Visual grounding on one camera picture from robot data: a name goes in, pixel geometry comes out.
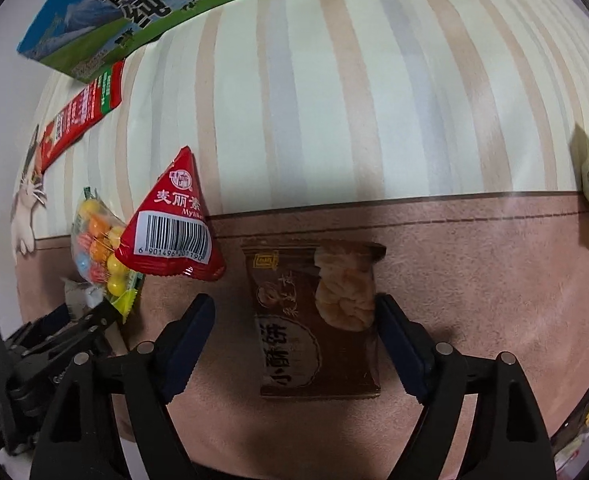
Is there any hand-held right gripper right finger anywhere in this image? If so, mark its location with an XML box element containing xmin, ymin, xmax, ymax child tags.
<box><xmin>375</xmin><ymin>294</ymin><xmax>558</xmax><ymax>480</ymax></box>

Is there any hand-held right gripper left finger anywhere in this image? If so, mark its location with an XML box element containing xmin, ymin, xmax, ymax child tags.
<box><xmin>28</xmin><ymin>294</ymin><xmax>216</xmax><ymax>480</ymax></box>

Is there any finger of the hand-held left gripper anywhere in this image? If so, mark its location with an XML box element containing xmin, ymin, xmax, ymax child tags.
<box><xmin>23</xmin><ymin>303</ymin><xmax>84</xmax><ymax>347</ymax></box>
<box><xmin>49</xmin><ymin>300</ymin><xmax>126</xmax><ymax>362</ymax></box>

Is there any colourful candy ball bag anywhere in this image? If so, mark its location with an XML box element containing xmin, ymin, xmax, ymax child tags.
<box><xmin>70</xmin><ymin>187</ymin><xmax>143</xmax><ymax>324</ymax></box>

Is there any brown pastry snack packet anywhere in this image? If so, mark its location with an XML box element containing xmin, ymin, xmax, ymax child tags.
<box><xmin>240</xmin><ymin>240</ymin><xmax>388</xmax><ymax>400</ymax></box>

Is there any printed cardboard box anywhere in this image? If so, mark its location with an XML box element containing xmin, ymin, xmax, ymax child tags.
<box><xmin>16</xmin><ymin>0</ymin><xmax>438</xmax><ymax>85</ymax></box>

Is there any white cookie snack packet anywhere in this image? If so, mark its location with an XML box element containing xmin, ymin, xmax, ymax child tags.
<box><xmin>63</xmin><ymin>275</ymin><xmax>106</xmax><ymax>319</ymax></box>

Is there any red triangular snack packet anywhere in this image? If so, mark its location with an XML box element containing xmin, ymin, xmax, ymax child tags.
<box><xmin>114</xmin><ymin>145</ymin><xmax>226</xmax><ymax>281</ymax></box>

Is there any colourful printed packaging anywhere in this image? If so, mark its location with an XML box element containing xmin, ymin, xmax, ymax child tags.
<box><xmin>549</xmin><ymin>374</ymin><xmax>589</xmax><ymax>469</ymax></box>

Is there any long red snack packet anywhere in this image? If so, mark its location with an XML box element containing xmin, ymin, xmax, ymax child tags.
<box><xmin>38</xmin><ymin>59</ymin><xmax>126</xmax><ymax>174</ymax></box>

